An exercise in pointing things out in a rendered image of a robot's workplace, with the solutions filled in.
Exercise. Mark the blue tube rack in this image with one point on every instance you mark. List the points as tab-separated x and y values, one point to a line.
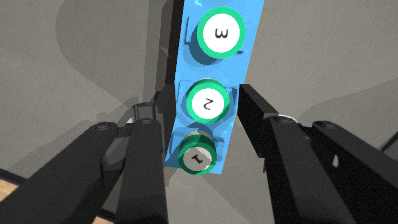
193	64

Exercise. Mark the green screw cap with white number 2 label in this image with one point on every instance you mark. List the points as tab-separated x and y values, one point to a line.
207	101

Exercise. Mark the dark green screw cap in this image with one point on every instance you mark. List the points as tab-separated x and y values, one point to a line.
197	154

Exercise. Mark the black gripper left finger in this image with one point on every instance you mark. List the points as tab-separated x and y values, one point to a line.
73	186

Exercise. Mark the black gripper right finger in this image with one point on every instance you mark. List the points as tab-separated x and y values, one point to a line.
300	190

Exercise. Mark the dark grey table edge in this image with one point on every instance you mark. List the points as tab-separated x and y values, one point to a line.
18	180

